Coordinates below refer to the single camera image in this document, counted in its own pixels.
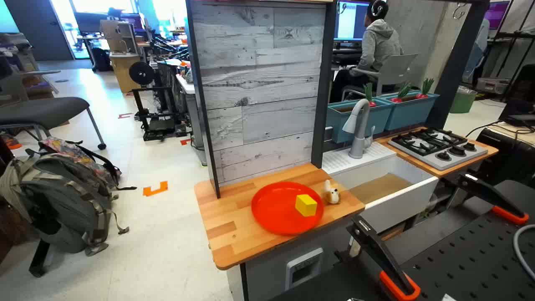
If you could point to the small white plush dog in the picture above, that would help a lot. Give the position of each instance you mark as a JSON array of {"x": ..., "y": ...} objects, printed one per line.
[{"x": 332, "y": 194}]

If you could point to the white toy sink basin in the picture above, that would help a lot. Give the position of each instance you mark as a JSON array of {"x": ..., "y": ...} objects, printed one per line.
[{"x": 390, "y": 188}]

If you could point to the grey toy faucet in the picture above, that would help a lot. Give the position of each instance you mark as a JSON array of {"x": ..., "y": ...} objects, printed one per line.
[{"x": 357, "y": 126}]

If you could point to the grey backpack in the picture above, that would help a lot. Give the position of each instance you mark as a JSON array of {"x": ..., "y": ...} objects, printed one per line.
[{"x": 66, "y": 191}]

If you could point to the grey wood-pattern back panel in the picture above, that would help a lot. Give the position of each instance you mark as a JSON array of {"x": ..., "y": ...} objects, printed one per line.
[{"x": 260, "y": 67}]

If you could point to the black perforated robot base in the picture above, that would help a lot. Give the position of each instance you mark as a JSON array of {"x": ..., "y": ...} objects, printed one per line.
[{"x": 462, "y": 254}]

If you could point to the yellow block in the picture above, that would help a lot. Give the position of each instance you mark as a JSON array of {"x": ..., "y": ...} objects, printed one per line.
[{"x": 305, "y": 204}]

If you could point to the toy stove top burners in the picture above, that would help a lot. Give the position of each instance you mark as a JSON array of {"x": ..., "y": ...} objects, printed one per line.
[{"x": 440, "y": 149}]

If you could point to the grey office chair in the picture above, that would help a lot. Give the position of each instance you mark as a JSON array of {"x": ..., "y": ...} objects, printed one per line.
[{"x": 44, "y": 114}]

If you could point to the red plastic plate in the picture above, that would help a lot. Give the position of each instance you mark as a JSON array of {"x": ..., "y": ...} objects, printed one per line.
[{"x": 273, "y": 208}]

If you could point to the wooden toy kitchen counter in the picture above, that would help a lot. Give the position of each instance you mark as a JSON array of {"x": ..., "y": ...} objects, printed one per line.
[{"x": 235, "y": 236}]

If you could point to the green bin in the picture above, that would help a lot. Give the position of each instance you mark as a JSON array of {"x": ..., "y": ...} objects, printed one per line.
[{"x": 464, "y": 101}]

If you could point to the right teal planter box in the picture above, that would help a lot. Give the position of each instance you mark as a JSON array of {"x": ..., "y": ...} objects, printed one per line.
[{"x": 410, "y": 112}]

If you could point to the right black orange clamp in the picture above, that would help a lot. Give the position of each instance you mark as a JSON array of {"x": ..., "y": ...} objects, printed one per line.
[{"x": 500, "y": 204}]

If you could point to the person in grey hoodie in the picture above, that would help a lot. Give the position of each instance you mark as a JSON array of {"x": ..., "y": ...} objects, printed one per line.
[{"x": 380, "y": 44}]

